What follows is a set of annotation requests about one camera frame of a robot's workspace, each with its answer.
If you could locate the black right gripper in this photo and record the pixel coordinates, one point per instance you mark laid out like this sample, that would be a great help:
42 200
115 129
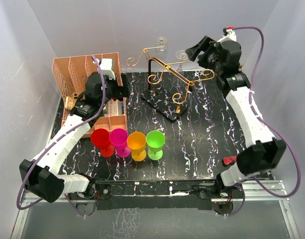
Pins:
193 53

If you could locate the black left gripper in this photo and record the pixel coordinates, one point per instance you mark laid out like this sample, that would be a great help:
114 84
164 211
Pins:
120 91

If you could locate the clear wine glass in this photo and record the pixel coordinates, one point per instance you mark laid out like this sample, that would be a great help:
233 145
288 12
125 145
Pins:
183 58
161 44

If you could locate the magenta wine glass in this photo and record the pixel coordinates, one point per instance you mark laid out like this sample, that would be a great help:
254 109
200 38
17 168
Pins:
118 138

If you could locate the yellow wine glass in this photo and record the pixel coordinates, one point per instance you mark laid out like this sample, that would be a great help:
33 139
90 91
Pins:
137 143

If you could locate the red wine glass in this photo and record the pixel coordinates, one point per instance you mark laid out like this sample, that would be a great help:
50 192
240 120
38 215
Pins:
100 139

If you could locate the green wine glass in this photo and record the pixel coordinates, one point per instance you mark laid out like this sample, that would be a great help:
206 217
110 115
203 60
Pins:
155 142

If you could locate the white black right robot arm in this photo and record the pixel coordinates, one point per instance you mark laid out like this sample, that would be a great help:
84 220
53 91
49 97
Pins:
263 151

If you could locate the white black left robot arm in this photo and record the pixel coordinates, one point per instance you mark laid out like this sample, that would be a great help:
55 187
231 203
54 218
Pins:
40 175

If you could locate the pink plastic file organizer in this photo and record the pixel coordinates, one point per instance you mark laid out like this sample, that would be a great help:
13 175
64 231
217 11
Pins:
71 75

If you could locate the gold spiral notebook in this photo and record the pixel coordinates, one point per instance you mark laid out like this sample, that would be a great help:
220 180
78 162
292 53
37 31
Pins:
70 102

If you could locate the small red object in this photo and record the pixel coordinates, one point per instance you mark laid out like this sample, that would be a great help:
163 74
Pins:
229 160

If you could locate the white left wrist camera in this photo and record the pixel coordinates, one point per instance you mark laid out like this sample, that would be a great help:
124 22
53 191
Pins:
106 66

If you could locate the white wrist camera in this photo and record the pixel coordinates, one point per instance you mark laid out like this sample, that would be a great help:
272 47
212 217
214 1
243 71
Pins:
228 34
106 66

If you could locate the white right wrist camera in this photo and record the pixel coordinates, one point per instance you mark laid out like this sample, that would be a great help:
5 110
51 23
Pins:
228 34

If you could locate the gold wire wine glass rack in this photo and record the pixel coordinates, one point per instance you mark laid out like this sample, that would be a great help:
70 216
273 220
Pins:
167 90

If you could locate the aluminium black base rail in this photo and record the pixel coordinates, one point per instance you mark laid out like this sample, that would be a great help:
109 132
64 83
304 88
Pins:
162 210

